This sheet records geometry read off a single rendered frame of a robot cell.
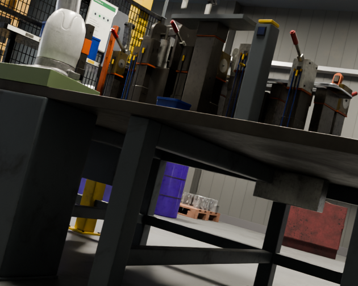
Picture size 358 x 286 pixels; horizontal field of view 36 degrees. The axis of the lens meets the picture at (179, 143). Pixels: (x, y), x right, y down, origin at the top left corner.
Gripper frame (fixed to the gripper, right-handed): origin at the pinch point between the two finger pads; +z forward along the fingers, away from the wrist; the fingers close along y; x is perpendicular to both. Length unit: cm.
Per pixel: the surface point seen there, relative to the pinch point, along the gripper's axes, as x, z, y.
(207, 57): -14.2, 20.5, 0.3
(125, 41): 61, 9, 8
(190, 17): -3.9, 5.0, -5.0
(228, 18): -22.9, 5.4, -1.2
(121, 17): 91, -11, 20
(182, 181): 343, 73, 309
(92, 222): 131, 113, 60
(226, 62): -3.6, 16.1, 20.9
